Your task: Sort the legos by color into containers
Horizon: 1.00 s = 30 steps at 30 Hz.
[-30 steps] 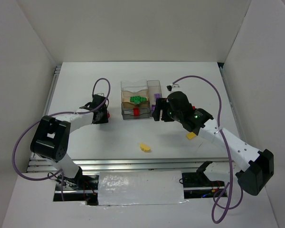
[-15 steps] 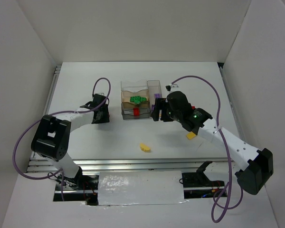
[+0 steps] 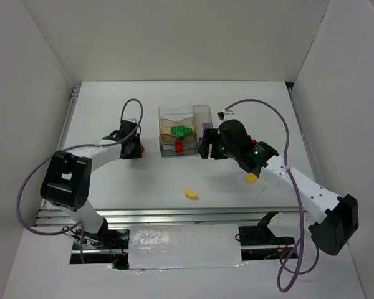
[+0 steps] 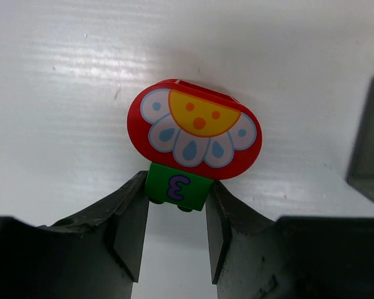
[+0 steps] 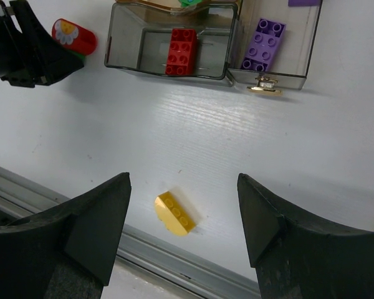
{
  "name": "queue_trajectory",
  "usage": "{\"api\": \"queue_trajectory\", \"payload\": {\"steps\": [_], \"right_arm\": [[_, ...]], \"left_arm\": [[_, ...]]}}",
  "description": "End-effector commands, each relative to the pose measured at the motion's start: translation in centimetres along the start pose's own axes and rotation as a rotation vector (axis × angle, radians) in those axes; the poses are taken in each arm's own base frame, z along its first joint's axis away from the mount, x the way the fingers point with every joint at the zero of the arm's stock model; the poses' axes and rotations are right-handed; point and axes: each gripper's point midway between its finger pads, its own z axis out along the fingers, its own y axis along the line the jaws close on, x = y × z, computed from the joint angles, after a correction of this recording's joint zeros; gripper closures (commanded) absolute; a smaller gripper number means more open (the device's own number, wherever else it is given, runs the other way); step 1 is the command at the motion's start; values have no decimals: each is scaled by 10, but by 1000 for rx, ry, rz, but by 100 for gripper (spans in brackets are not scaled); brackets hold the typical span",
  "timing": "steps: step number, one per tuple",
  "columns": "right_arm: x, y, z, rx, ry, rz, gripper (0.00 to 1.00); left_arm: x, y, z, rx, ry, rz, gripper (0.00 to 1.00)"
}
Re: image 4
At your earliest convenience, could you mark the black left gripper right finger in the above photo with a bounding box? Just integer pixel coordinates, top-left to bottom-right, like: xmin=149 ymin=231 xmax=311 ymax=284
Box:
xmin=206 ymin=181 xmax=374 ymax=298

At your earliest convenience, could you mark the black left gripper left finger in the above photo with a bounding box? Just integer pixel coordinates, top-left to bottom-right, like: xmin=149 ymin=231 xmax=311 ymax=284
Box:
xmin=0 ymin=171 xmax=149 ymax=298

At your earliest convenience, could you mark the small green lego brick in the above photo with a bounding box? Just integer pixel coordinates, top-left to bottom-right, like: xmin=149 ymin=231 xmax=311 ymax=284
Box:
xmin=144 ymin=163 xmax=213 ymax=212

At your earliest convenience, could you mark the dark grey plastic bin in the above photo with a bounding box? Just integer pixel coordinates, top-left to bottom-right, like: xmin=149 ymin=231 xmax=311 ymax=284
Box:
xmin=346 ymin=77 xmax=374 ymax=203

